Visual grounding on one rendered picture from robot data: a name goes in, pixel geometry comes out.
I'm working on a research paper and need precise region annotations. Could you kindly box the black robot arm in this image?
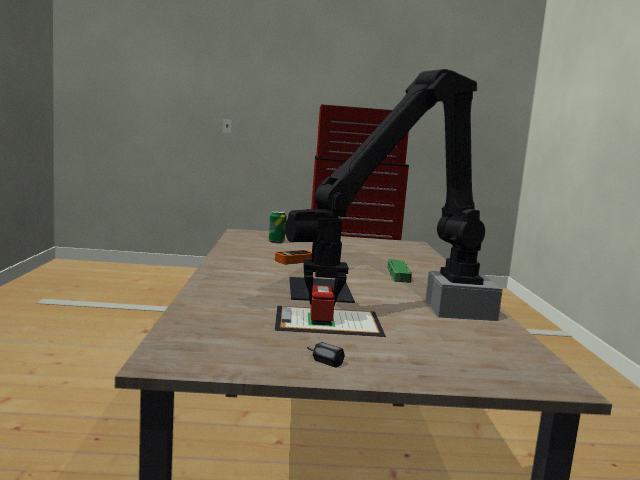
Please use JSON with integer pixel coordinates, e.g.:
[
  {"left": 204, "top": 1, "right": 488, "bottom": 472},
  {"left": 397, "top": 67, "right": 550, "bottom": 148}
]
[{"left": 285, "top": 69, "right": 485, "bottom": 285}]

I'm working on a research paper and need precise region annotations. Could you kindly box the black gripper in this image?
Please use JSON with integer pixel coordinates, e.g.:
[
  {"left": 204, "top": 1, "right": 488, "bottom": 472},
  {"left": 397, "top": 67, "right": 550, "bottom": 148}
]
[{"left": 303, "top": 240, "right": 349, "bottom": 306}]

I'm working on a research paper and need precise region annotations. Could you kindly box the green soda can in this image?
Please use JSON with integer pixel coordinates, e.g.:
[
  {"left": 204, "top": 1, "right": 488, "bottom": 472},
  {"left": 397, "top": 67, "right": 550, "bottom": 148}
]
[{"left": 269, "top": 211, "right": 287, "bottom": 243}]

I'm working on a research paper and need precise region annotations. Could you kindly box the orange digital multimeter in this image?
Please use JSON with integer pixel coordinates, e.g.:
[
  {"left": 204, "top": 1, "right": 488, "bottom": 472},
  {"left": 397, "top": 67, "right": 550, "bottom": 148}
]
[{"left": 275, "top": 250, "right": 312, "bottom": 264}]

